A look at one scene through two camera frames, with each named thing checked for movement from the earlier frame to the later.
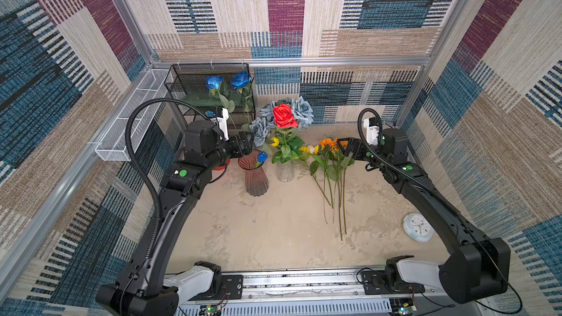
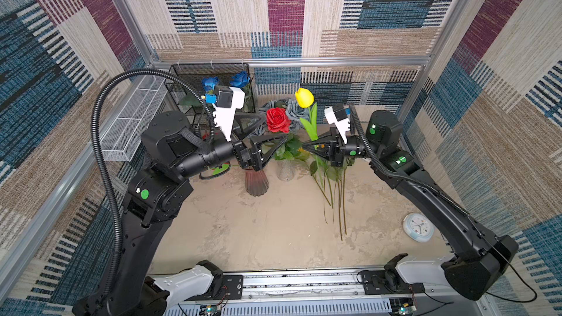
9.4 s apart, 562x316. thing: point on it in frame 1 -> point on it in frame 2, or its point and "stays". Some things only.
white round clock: [417, 227] stays
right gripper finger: [345, 151] -> [325, 148]
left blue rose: [214, 81] stays
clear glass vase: [285, 170] stays
